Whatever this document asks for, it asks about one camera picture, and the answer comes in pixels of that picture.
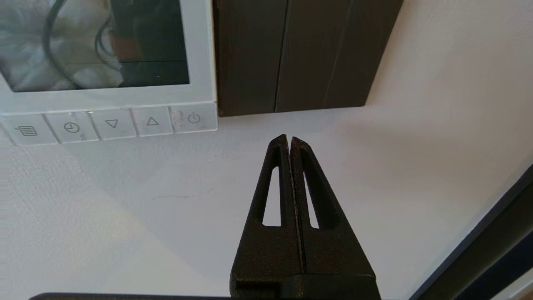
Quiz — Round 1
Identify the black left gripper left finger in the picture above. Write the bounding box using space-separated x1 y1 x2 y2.
230 134 302 300

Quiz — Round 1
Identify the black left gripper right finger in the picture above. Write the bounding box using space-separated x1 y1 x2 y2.
290 136 381 300

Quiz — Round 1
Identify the white wall thermostat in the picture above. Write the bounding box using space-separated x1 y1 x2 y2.
0 0 218 146

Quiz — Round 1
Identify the dark grey wall switch panel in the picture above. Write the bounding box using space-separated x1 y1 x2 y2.
212 0 403 118

